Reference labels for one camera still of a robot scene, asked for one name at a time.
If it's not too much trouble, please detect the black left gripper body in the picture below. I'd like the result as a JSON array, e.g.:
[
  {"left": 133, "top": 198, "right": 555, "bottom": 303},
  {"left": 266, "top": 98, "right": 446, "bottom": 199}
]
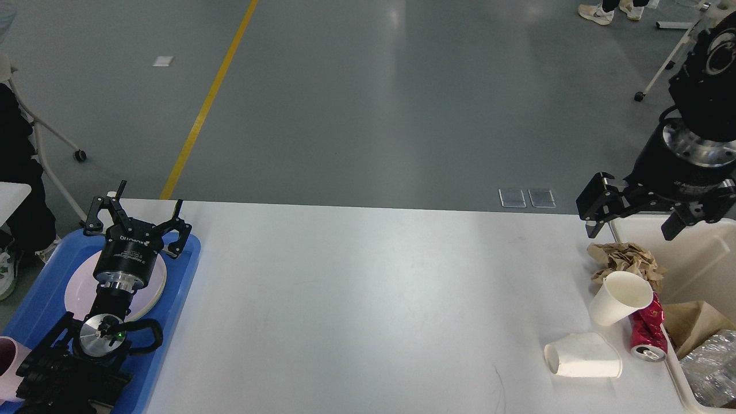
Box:
[{"left": 93, "top": 225, "right": 164, "bottom": 294}]

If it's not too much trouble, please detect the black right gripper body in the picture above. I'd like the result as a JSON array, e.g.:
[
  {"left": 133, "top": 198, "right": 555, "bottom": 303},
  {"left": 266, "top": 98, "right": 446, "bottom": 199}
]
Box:
[{"left": 626, "top": 118, "right": 734, "bottom": 214}]

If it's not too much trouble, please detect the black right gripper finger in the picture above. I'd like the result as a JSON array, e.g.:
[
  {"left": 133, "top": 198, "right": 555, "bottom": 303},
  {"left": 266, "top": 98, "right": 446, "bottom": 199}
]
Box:
[
  {"left": 576, "top": 172, "right": 676, "bottom": 239},
  {"left": 661, "top": 198, "right": 734, "bottom": 241}
]

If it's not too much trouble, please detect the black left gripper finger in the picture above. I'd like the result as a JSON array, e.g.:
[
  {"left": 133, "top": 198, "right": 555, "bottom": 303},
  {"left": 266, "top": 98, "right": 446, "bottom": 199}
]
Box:
[
  {"left": 151, "top": 200, "right": 192, "bottom": 259},
  {"left": 84, "top": 181, "right": 131, "bottom": 236}
]

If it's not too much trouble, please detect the brown paper ball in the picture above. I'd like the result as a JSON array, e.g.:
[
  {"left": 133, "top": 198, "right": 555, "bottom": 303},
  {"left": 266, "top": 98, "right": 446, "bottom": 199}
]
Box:
[{"left": 586, "top": 242, "right": 668, "bottom": 293}]

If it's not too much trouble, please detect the pink plate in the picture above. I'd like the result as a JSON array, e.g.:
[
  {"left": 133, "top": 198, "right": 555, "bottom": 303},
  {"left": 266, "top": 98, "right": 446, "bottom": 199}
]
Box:
[{"left": 64, "top": 251, "right": 167, "bottom": 321}]

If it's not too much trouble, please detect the white bowl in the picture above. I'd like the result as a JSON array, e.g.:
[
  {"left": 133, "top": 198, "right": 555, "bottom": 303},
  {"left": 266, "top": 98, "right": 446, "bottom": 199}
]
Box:
[{"left": 588, "top": 271, "right": 654, "bottom": 327}]

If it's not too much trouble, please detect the small brown paper bag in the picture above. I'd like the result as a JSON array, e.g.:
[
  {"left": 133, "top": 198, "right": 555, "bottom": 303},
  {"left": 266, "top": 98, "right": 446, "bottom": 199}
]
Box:
[{"left": 662, "top": 301, "right": 735, "bottom": 359}]

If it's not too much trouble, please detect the pink ribbed mug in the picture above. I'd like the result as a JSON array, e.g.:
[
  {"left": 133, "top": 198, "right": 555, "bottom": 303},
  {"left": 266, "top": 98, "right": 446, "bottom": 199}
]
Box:
[{"left": 1, "top": 336, "right": 31, "bottom": 404}]

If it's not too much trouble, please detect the white paper cup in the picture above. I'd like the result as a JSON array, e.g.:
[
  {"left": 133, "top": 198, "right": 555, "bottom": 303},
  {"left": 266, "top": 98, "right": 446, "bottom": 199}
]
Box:
[{"left": 543, "top": 332, "right": 623, "bottom": 378}]

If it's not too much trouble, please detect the aluminium foil tray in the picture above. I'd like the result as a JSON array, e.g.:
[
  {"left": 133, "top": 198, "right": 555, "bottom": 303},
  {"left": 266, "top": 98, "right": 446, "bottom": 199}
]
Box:
[{"left": 679, "top": 329, "right": 735, "bottom": 408}]

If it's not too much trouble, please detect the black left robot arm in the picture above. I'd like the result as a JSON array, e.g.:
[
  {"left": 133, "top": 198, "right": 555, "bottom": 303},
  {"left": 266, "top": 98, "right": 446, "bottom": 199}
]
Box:
[{"left": 17, "top": 181, "right": 192, "bottom": 413}]

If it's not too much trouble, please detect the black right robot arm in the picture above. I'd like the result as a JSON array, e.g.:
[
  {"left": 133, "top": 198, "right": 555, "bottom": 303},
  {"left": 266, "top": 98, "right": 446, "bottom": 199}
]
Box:
[{"left": 576, "top": 14, "right": 735, "bottom": 240}]

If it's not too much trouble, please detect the white plastic bin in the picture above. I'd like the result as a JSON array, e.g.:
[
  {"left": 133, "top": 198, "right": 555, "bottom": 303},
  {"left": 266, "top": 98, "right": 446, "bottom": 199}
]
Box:
[{"left": 604, "top": 214, "right": 735, "bottom": 413}]

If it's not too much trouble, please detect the right clear floor plate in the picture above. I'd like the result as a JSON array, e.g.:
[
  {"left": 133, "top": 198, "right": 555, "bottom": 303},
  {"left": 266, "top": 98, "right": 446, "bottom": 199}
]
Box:
[{"left": 528, "top": 189, "right": 557, "bottom": 209}]

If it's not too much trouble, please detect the clear floor plate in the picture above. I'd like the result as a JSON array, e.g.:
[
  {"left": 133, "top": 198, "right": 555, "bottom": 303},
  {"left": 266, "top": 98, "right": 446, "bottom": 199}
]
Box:
[
  {"left": 499, "top": 188, "right": 527, "bottom": 209},
  {"left": 528, "top": 189, "right": 557, "bottom": 209}
]

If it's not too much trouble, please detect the person in black pants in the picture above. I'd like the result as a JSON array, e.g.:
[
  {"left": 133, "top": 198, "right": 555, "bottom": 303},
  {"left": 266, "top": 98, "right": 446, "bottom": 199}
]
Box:
[{"left": 1, "top": 83, "right": 60, "bottom": 300}]

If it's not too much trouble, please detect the white side table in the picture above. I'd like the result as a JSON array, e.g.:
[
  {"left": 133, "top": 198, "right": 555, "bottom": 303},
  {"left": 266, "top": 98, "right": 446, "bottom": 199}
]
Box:
[{"left": 1, "top": 182, "right": 32, "bottom": 226}]

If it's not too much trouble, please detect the blue plastic tray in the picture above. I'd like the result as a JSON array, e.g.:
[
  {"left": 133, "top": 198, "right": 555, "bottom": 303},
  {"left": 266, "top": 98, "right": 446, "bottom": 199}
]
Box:
[{"left": 2, "top": 230, "right": 201, "bottom": 413}]

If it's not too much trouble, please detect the left clear floor plate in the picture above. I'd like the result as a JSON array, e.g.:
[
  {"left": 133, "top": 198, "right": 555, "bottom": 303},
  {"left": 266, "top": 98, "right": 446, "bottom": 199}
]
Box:
[{"left": 499, "top": 188, "right": 527, "bottom": 209}]

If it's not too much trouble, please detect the white wheeled chair right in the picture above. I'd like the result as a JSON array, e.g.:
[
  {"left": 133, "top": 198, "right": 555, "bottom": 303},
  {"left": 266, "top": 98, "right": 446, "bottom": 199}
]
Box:
[{"left": 633, "top": 1, "right": 712, "bottom": 102}]

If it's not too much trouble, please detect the red crumpled wrapper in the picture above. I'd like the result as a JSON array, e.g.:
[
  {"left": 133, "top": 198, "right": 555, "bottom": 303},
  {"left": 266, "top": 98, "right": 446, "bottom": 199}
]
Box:
[{"left": 629, "top": 293, "right": 668, "bottom": 362}]

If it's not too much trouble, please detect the white paper on floor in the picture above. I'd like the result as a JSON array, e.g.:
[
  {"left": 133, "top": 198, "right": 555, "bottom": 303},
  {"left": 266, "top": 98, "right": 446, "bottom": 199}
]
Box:
[{"left": 152, "top": 56, "right": 174, "bottom": 67}]

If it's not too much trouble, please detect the grey wheeled frame left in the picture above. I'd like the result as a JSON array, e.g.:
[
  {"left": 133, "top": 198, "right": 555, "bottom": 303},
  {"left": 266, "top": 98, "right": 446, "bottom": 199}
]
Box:
[{"left": 0, "top": 55, "right": 88, "bottom": 219}]

